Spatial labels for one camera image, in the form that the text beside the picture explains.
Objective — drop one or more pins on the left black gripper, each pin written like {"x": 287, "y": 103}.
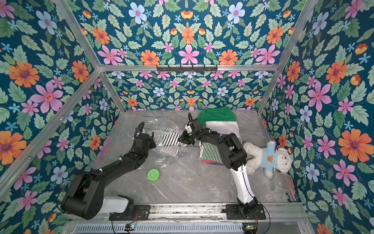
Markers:
{"x": 150, "y": 140}

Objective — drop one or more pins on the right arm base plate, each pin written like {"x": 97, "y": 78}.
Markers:
{"x": 240, "y": 212}

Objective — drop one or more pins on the green tank top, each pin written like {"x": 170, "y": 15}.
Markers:
{"x": 224, "y": 114}

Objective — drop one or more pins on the bag of clothes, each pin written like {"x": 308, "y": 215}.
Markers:
{"x": 161, "y": 126}

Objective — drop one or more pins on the black white striped garment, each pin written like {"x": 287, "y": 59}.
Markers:
{"x": 169, "y": 139}

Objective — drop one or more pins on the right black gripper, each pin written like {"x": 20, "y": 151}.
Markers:
{"x": 188, "y": 136}

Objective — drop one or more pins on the white teddy bear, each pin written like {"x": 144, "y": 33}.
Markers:
{"x": 269, "y": 158}

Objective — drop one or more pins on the green white striped garment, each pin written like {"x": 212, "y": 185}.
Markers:
{"x": 210, "y": 151}

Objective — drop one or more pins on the aluminium front rail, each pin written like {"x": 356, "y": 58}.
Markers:
{"x": 276, "y": 212}

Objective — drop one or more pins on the black hook rail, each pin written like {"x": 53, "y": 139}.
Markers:
{"x": 187, "y": 68}

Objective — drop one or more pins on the red garment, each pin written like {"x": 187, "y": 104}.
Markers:
{"x": 211, "y": 162}

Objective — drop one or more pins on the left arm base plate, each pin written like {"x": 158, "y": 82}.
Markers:
{"x": 132, "y": 212}

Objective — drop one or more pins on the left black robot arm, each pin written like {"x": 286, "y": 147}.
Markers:
{"x": 85, "y": 196}

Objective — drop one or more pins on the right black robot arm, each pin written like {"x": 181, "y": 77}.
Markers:
{"x": 233, "y": 157}

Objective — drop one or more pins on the green round lid container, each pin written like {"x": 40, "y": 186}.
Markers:
{"x": 153, "y": 175}

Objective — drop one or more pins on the clear plastic mesh cup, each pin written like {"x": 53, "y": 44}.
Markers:
{"x": 281, "y": 183}

